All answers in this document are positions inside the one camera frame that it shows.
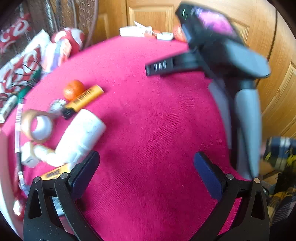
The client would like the small white medicine box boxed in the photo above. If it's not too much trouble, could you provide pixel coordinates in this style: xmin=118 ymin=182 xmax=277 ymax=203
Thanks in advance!
xmin=21 ymin=141 xmax=40 ymax=168

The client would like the brown packing tape roll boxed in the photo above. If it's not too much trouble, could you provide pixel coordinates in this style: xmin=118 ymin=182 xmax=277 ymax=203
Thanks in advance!
xmin=21 ymin=109 xmax=55 ymax=144

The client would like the orange tangerine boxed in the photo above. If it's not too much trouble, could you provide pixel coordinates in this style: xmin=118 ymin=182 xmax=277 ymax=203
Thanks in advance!
xmin=63 ymin=80 xmax=85 ymax=101

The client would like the red apple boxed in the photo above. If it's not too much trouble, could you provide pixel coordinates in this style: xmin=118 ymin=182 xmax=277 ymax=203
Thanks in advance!
xmin=173 ymin=25 xmax=187 ymax=43

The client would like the white stapler box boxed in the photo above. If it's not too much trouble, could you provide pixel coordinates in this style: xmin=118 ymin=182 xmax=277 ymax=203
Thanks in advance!
xmin=119 ymin=21 xmax=153 ymax=37

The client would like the red table cloth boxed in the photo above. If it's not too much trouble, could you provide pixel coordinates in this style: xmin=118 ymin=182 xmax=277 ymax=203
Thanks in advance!
xmin=0 ymin=36 xmax=250 ymax=241

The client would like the white power strip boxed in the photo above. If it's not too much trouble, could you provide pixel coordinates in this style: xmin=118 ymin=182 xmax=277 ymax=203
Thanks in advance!
xmin=0 ymin=95 xmax=18 ymax=123

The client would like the red round cushion right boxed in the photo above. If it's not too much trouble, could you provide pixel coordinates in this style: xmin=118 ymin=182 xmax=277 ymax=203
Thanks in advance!
xmin=51 ymin=27 xmax=85 ymax=56

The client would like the green cushion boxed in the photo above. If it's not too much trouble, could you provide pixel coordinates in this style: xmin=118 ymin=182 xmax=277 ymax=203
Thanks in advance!
xmin=18 ymin=68 xmax=42 ymax=99

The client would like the red white cushion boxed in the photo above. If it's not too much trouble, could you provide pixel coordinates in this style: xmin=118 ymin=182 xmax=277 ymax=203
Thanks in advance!
xmin=1 ymin=45 xmax=41 ymax=95

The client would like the wicker egg chair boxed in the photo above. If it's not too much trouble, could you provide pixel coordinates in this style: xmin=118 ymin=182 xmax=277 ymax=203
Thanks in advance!
xmin=23 ymin=0 xmax=99 ymax=48

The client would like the small red white pillow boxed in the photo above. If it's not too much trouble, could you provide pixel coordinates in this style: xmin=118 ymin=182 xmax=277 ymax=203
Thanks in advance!
xmin=1 ymin=13 xmax=32 ymax=54

